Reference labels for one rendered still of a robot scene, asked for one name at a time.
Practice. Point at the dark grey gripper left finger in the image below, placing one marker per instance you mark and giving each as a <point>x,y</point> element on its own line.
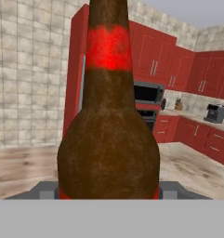
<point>43,191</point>

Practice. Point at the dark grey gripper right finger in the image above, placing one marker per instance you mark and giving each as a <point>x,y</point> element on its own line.
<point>172,191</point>

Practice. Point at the brown beer bottle red label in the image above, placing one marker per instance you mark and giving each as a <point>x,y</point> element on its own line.
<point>108,148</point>

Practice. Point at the tall red cabinet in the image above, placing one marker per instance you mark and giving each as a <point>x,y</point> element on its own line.
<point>73,77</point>

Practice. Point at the red base cupboards run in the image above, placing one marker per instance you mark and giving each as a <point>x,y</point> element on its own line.
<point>203,136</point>

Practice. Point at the black built-in oven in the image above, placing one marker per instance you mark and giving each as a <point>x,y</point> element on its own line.
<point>148,116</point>

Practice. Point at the brown knife block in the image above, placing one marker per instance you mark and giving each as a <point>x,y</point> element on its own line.
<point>178,105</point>

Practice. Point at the small black jar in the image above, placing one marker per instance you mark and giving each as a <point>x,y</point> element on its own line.
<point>163,104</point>

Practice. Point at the grey coffee machine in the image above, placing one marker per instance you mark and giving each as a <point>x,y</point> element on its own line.
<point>215,113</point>

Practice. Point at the black microwave oven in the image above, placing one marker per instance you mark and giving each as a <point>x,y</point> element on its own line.
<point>147,92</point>

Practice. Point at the grey fridge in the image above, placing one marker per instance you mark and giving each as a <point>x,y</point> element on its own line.
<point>82,83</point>

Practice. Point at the red wall cupboards run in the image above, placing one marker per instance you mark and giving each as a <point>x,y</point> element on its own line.
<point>184,65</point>

